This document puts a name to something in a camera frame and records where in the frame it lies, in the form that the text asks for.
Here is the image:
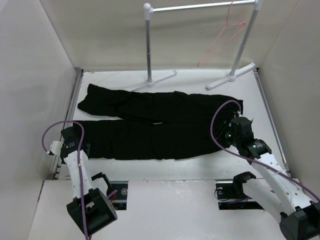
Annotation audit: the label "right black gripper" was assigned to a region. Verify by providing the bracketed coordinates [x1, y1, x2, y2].
[206, 120, 241, 149]

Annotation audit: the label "black trousers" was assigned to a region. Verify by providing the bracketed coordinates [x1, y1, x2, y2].
[75, 84, 243, 160]

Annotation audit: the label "pink wire hanger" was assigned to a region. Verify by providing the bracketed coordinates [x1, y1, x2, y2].
[197, 0, 247, 68]

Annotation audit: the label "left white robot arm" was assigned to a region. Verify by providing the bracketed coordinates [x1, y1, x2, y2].
[41, 121, 118, 240]

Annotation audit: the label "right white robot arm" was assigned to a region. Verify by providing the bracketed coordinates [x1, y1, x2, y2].
[215, 116, 320, 240]

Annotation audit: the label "white clothes rack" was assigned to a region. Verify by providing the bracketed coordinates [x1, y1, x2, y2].
[132, 0, 263, 91]

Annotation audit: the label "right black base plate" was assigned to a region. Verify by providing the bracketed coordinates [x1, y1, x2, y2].
[214, 181, 263, 210]

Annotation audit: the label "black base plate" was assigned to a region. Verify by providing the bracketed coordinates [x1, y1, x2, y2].
[214, 181, 263, 210]
[106, 181, 129, 211]

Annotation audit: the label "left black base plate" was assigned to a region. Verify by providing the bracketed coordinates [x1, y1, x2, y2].
[106, 181, 129, 211]

